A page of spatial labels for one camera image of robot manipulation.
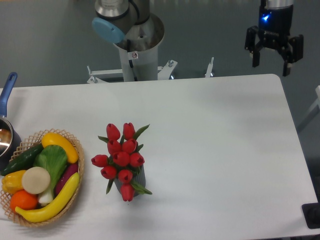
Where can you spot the yellow bell pepper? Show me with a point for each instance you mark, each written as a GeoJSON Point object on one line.
{"type": "Point", "coordinates": [12, 182]}

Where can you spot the blue handled saucepan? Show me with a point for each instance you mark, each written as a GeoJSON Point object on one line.
{"type": "Point", "coordinates": [9, 138]}

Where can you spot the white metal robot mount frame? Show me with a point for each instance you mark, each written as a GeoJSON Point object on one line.
{"type": "Point", "coordinates": [163, 72]}

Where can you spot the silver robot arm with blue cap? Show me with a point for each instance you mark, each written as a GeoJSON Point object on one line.
{"type": "Point", "coordinates": [137, 34]}

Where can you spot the green bok choy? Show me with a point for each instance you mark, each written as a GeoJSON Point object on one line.
{"type": "Point", "coordinates": [53, 158]}

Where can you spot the red tulip bouquet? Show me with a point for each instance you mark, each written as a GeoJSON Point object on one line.
{"type": "Point", "coordinates": [123, 149]}

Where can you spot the grey ribbed vase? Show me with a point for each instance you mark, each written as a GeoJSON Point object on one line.
{"type": "Point", "coordinates": [129, 183]}

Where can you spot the purple eggplant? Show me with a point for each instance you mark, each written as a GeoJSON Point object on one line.
{"type": "Point", "coordinates": [69, 171]}

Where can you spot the yellow banana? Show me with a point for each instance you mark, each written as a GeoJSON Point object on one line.
{"type": "Point", "coordinates": [56, 206]}

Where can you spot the orange fruit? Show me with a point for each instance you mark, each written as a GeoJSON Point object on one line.
{"type": "Point", "coordinates": [23, 200]}

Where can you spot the green cucumber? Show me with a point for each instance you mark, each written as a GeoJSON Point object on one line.
{"type": "Point", "coordinates": [23, 161]}

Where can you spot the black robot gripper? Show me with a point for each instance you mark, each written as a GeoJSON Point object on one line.
{"type": "Point", "coordinates": [273, 32]}

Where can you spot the white frame at right edge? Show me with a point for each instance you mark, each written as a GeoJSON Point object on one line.
{"type": "Point", "coordinates": [311, 113]}

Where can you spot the black device at table edge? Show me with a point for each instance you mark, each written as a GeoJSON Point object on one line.
{"type": "Point", "coordinates": [311, 212]}

